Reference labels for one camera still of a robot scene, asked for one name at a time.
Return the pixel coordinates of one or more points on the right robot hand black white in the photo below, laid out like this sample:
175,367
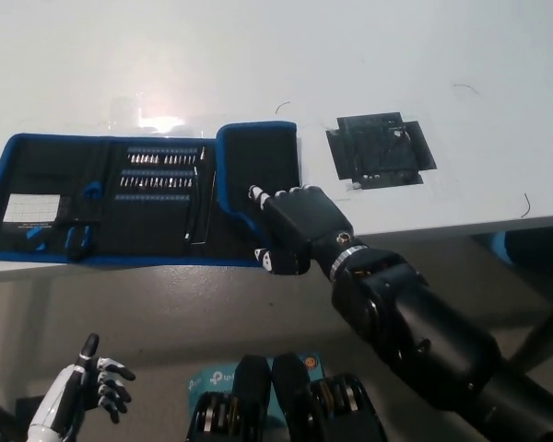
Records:
304,221

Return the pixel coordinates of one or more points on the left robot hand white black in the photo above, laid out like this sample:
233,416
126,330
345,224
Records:
57,400

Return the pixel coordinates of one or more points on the black blue-edged toolkit roll case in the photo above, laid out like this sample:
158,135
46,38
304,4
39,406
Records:
133,221

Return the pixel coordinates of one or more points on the left robot body black block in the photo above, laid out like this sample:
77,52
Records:
228,410

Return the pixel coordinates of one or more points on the thin L-shaped metal rod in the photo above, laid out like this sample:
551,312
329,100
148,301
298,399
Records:
212,207

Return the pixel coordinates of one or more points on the black tape patch square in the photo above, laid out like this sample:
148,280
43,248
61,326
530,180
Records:
380,149

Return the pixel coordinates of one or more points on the metal tweezers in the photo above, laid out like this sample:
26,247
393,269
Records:
191,207

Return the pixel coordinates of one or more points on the teal tp-link box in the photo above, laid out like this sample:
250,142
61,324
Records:
209,380

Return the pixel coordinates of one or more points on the blue plastic opening tool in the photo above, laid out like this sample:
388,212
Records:
36,239

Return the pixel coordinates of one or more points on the black blue suction cup tool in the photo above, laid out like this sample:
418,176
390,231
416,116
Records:
79,239

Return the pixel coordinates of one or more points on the white grid card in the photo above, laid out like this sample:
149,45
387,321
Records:
30,207

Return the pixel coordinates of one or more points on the blue object under table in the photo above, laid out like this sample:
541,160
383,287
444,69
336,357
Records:
500,246

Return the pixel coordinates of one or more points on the blue triangular pick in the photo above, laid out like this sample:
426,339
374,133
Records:
92,191

